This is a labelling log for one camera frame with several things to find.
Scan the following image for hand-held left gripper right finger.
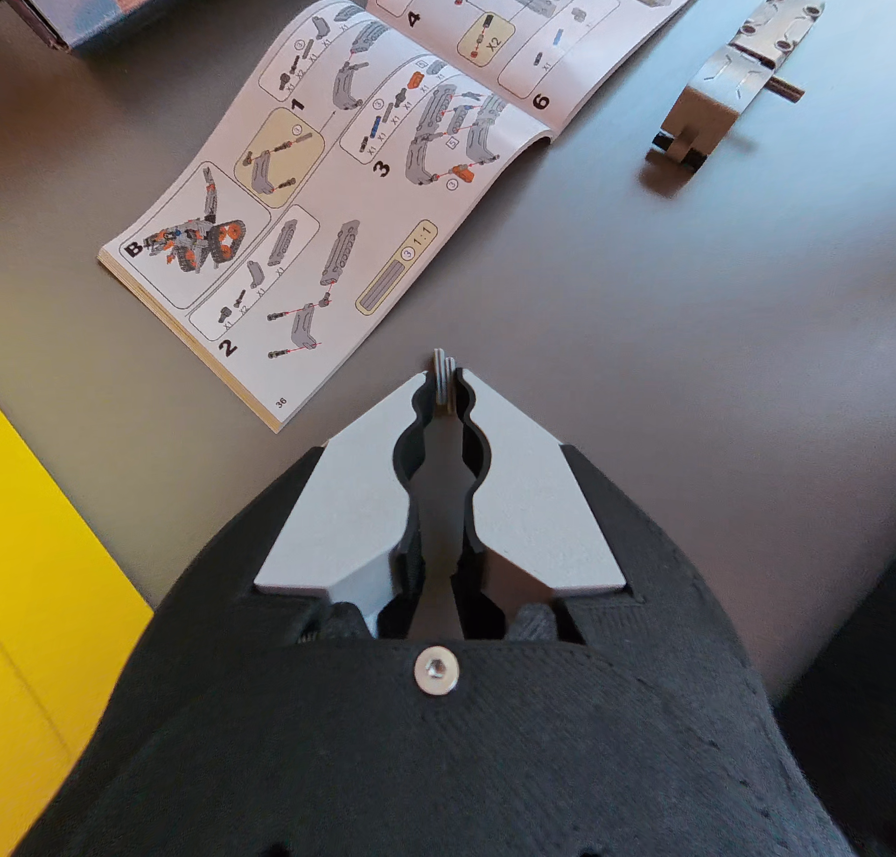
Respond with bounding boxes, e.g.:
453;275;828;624
451;367;627;637

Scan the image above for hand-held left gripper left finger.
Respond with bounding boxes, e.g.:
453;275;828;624
253;370;439;637

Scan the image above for yellow plastic bin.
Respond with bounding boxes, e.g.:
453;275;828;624
0;409;155;848

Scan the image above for grey curved building piece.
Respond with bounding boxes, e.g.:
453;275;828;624
644;0;828;176

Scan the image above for building instruction booklet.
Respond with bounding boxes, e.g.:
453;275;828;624
97;0;733;433

